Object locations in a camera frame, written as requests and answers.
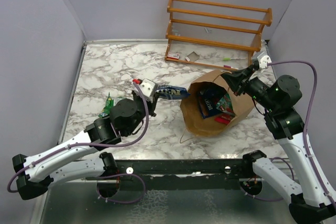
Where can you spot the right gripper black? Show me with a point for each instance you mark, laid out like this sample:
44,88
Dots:
239,80

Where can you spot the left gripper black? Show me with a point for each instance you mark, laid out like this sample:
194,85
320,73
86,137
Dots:
152,105

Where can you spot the dark blue snack packet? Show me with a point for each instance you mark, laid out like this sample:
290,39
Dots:
169,92

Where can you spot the brown paper bag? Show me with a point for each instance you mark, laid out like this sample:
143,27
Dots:
195,123

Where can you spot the green snack packet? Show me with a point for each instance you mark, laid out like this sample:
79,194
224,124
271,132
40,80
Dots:
109,103

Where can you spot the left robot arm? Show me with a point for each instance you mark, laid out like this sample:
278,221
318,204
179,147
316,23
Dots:
83,155

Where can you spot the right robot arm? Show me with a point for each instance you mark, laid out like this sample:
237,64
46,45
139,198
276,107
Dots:
310,198

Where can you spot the green marker pen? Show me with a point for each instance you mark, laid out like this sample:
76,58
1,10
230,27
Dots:
234,58

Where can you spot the blue snack box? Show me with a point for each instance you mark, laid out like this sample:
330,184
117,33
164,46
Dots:
207,101

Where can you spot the wooden shelf rack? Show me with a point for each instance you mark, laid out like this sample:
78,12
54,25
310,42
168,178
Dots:
215,31

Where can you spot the red snack bar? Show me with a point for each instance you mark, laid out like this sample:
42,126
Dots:
224,118

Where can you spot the small open cardboard box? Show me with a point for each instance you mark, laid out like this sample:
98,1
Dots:
192,57

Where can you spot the red white small box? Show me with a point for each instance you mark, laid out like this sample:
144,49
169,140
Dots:
173,55

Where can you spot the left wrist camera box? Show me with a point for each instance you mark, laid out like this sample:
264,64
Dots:
147,87

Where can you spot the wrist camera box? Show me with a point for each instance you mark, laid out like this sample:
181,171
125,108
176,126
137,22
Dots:
261,60
147,87

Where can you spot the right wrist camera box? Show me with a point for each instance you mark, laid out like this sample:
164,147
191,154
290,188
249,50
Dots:
261,60

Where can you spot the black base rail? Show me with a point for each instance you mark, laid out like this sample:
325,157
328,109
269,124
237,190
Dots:
192,174

